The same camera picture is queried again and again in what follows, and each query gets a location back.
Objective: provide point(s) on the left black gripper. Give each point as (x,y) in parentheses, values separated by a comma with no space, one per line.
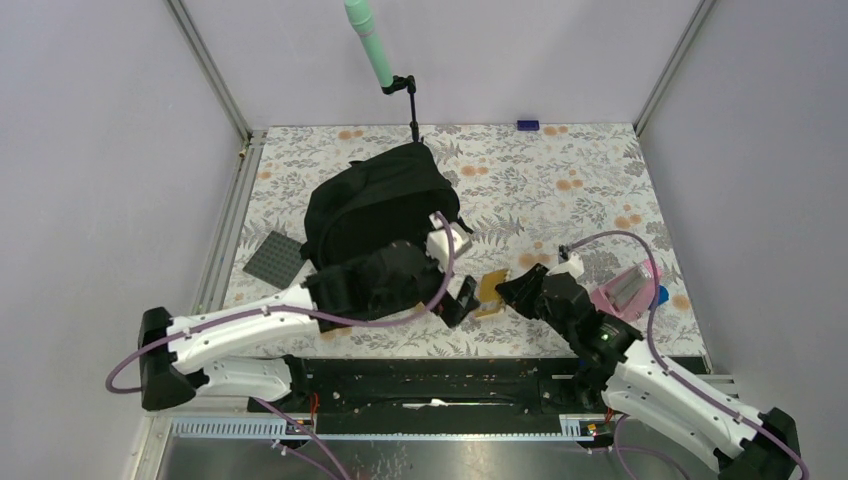
(451,309)

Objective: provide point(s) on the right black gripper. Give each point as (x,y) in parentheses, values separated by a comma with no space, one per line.
(519,290)

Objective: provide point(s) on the yellow spiral notepad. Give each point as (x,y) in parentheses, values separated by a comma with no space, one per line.
(491,302)

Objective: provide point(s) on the black student backpack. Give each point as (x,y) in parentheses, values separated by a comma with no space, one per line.
(377,201)

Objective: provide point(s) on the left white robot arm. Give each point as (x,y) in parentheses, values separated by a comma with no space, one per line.
(183,357)

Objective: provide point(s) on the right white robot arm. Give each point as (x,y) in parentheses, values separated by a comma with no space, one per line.
(620,369)

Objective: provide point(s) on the pink pencil case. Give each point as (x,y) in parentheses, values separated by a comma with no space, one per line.
(628,296)

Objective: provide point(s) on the floral table mat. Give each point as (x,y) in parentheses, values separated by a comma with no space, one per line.
(524,194)

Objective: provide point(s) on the blue toy car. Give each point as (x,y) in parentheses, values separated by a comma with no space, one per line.
(662,296)

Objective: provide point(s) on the small blue block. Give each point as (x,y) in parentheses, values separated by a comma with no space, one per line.
(527,125)

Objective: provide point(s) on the grey building baseplate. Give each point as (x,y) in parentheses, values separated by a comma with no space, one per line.
(277,261)

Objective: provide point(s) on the green microphone on tripod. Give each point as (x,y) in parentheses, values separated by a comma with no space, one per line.
(362,20)

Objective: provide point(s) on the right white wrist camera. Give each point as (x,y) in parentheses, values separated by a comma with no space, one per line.
(569,262)

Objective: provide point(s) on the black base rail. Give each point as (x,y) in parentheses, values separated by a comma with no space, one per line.
(352,388)

